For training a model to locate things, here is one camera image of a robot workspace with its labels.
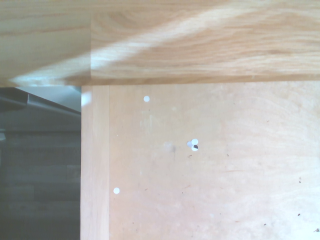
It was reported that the black dishwasher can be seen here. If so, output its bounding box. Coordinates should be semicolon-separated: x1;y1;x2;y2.
0;86;82;132

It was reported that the large wooden drawer white front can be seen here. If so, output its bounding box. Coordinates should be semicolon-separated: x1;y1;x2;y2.
80;81;320;240

